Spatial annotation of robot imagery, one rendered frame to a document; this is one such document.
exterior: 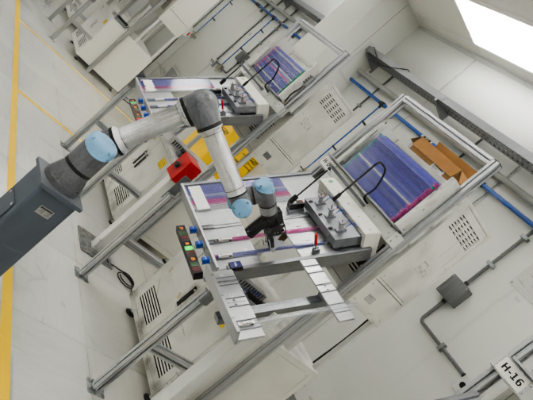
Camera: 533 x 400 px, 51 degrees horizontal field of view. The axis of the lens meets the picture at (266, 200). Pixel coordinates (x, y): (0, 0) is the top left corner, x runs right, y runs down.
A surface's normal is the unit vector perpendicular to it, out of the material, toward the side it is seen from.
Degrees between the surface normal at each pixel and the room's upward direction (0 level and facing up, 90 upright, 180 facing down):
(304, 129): 90
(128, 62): 90
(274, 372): 90
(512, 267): 90
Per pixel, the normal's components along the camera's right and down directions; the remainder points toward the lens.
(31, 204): 0.37, 0.56
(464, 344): -0.56, -0.55
